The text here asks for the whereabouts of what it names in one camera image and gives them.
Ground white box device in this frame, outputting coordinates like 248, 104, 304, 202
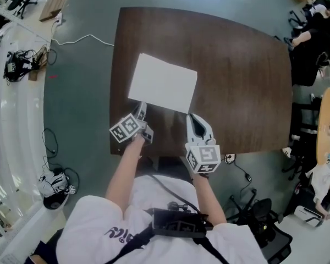
294, 205, 326, 228

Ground round wooden table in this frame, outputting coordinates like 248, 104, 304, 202
316, 87, 330, 166

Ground person's left forearm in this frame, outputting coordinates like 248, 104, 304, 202
104, 135, 144, 223

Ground person's white t-shirt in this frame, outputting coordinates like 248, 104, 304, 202
56, 174, 268, 264

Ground person's dark trousers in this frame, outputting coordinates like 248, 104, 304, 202
139, 156, 194, 183

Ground white floor cable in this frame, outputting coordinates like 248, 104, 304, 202
51, 11, 115, 48

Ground tangle of black cables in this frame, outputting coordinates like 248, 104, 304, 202
4, 49, 42, 83

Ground black chair frame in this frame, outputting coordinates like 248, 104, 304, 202
282, 100, 320, 182

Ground black chest-mounted device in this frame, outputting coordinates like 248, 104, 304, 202
151, 201, 214, 239

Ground black device cable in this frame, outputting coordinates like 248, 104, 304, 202
150, 174, 199, 212

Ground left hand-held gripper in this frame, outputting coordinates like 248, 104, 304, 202
109, 102, 155, 146

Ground black cable with adapter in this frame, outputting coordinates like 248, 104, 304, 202
230, 162, 254, 182

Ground person's right forearm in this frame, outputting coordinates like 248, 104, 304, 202
192, 173, 228, 226

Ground black chest harness straps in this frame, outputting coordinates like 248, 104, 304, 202
104, 224, 229, 264

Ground wooden board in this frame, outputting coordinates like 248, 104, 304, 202
39, 0, 74, 22

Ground white headset with cables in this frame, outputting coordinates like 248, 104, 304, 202
38, 166, 80, 211

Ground black mesh office chair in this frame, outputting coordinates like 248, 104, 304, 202
225, 194, 294, 264

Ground small cardboard box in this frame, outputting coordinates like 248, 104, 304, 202
28, 46, 48, 81

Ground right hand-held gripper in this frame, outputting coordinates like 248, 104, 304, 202
185, 113, 222, 174

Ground thin black floor cable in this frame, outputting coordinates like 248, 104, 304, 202
42, 127, 59, 160

